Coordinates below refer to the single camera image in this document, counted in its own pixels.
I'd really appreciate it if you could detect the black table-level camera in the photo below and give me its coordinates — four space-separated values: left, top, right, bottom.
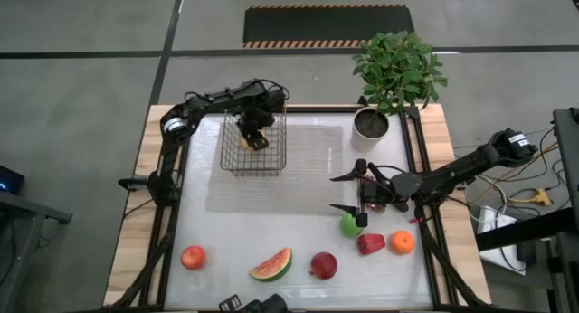
218 293 289 313

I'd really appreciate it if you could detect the red bell pepper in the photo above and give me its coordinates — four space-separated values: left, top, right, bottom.
356 232 387 256

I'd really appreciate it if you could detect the black equipment stand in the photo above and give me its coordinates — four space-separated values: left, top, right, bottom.
474 107 579 313

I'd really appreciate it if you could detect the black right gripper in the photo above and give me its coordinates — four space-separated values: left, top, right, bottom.
328 157 395 228

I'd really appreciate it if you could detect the white box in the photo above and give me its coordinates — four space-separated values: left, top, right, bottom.
477 205 528 276

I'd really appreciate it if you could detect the green apple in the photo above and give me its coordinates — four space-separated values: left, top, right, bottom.
339 212 365 240

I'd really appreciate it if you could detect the yellow power splitter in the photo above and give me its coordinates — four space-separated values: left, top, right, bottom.
508 188 553 208

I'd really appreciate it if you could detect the black aluminium table frame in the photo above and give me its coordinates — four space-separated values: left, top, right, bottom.
103 103 492 312

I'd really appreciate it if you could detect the grey woven placemat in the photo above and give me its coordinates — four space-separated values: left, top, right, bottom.
204 123 345 216

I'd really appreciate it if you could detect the black striped-edge floor mat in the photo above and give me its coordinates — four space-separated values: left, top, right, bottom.
242 4 415 50

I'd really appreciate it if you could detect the black device blue light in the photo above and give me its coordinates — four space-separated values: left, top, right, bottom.
0 165 26 196

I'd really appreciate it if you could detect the yellow cable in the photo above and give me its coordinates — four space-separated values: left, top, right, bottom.
470 140 562 205

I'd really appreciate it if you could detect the dark red pomegranate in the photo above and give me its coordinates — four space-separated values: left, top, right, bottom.
308 251 339 280

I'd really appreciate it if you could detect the green leafy plant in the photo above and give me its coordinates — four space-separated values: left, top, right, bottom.
351 30 450 117

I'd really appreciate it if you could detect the watermelon slice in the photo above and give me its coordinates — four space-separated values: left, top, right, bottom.
248 247 293 284

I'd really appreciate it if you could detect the metal wire basket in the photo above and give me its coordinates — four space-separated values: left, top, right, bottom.
219 105 288 177

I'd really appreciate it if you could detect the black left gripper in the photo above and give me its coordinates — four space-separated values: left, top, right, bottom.
235 105 276 152

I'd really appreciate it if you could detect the red yellow peach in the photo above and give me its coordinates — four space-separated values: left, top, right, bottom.
180 244 208 271

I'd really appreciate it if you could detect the white cup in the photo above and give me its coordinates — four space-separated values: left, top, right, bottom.
350 105 391 154

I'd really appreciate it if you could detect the grey side table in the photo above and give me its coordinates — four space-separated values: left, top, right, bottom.
0 190 73 313

